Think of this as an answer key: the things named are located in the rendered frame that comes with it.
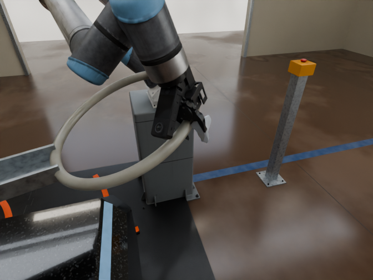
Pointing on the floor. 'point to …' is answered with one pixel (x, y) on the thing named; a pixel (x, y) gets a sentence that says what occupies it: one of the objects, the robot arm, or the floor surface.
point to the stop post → (286, 120)
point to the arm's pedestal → (145, 140)
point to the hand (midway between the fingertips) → (194, 140)
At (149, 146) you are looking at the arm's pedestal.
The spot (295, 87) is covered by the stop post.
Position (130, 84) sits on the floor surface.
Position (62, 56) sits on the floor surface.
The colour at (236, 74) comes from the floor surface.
